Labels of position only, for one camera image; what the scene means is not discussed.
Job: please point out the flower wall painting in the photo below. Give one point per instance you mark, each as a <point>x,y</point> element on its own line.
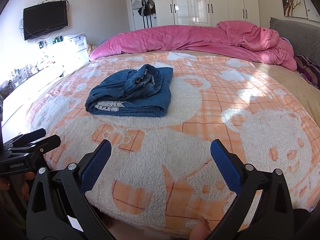
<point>295,0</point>

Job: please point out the person's left hand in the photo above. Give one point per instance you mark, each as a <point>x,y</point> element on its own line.
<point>26,187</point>

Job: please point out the black hanging bag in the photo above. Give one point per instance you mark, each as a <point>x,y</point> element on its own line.
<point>147,7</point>

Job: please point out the blue denim pants lace trim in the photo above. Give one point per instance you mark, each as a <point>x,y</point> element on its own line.
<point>145,97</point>

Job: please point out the white wardrobe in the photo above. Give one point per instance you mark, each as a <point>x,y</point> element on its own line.
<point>200,2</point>

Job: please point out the grey padded headboard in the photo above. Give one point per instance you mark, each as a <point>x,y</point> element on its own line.
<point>300,37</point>

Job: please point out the white storage drawers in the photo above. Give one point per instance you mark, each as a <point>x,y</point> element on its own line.
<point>76,42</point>

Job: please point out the pink duvet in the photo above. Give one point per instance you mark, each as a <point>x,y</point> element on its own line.
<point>187,38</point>

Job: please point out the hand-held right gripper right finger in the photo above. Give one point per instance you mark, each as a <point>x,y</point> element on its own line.
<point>225,165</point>

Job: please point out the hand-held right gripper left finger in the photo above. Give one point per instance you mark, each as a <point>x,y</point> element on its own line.
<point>96,165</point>

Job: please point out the white hanging bag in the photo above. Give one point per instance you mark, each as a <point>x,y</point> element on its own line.
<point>136,3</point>

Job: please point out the orange white fleece blanket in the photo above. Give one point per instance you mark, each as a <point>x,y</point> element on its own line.
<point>200,100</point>

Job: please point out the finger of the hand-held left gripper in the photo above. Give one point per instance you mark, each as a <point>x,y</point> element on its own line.
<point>27,137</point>
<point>40,146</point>

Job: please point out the purple striped pillow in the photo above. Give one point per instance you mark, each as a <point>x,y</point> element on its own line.
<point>308,71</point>

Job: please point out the cluttered white desk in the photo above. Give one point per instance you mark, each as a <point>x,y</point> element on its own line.
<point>30,77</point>

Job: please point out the black wall television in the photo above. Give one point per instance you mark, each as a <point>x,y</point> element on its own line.
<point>45,20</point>

